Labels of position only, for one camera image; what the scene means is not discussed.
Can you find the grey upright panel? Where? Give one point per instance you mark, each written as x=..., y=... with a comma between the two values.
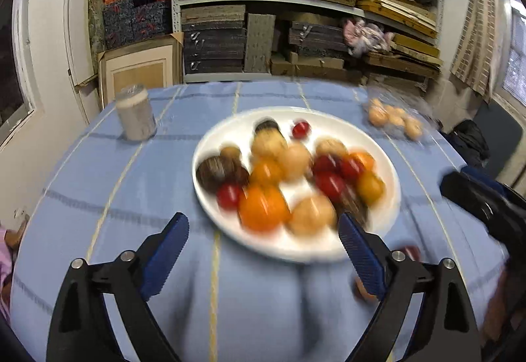
x=259, y=43

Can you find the window with white frame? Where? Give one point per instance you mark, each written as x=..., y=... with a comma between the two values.
x=18, y=91

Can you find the stack of dark grey boxes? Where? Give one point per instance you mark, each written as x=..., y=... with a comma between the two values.
x=213, y=46

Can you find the white oval plate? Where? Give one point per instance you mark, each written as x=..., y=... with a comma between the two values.
x=254, y=245

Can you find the dark fruit with gold pattern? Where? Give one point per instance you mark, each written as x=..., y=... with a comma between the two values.
x=351, y=202

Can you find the window with patterned glass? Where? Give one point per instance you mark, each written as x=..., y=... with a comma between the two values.
x=515, y=66

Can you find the blue checked tablecloth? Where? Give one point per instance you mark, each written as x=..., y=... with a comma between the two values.
x=144, y=189

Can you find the white upright board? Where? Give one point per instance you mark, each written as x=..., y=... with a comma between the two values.
x=70, y=37

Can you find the orange yellow tomato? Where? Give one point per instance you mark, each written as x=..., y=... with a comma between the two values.
x=265, y=173

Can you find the large beige streaked fruit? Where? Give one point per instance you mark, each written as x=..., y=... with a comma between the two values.
x=294, y=160

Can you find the green marbled panel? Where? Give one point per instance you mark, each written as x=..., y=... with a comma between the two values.
x=96, y=13

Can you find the pink crumpled bundle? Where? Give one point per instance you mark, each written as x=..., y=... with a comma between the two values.
x=365, y=35

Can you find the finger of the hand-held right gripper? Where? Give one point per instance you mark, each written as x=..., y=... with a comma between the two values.
x=468, y=195
x=478, y=175

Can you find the purple cloth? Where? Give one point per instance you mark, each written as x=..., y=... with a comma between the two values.
x=4, y=267

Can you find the stack of blue patterned boxes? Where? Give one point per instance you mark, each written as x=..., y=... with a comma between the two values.
x=135, y=23

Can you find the clear plastic clamshell box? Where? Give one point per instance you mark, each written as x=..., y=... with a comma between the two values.
x=411, y=107

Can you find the small dark red plum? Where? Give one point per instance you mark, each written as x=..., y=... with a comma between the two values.
x=324, y=163

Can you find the dark brown glossy fruit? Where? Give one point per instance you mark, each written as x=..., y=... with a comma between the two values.
x=239, y=175

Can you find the stack of yellow flat boxes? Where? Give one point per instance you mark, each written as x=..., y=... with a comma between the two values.
x=398, y=11

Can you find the silver drink can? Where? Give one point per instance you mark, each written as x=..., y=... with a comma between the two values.
x=135, y=115

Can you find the wooden armchair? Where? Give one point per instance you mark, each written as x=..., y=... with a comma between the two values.
x=17, y=234

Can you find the beige checked curtain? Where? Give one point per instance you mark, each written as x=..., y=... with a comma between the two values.
x=476, y=37

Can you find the small orange tangerine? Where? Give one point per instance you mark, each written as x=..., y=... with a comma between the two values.
x=361, y=160

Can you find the small olive brown fruit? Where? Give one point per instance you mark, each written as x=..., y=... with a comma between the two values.
x=230, y=152

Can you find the framed picture in cardboard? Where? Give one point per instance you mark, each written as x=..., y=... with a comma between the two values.
x=135, y=74

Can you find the dark blue chair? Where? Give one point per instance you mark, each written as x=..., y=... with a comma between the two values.
x=499, y=136

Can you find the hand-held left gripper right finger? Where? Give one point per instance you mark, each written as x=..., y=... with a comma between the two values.
x=361, y=259

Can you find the small peach fruit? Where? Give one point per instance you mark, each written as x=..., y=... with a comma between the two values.
x=396, y=117
x=414, y=128
x=378, y=115

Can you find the stack of dark brown boxes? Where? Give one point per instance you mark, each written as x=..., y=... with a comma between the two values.
x=316, y=37

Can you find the large dark red plum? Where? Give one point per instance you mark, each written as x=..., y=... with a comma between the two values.
x=411, y=252

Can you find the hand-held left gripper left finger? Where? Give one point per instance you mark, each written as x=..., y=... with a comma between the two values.
x=166, y=259

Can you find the small red tomato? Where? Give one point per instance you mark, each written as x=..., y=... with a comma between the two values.
x=229, y=195

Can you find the orange striped beige fruit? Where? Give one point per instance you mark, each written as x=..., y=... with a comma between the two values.
x=331, y=148

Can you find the beige round fruit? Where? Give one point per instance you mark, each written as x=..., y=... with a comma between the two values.
x=269, y=145
x=361, y=289
x=312, y=214

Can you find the dark purple round fruit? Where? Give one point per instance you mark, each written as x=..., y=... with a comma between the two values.
x=267, y=126

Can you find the large orange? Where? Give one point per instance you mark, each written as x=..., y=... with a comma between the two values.
x=263, y=208

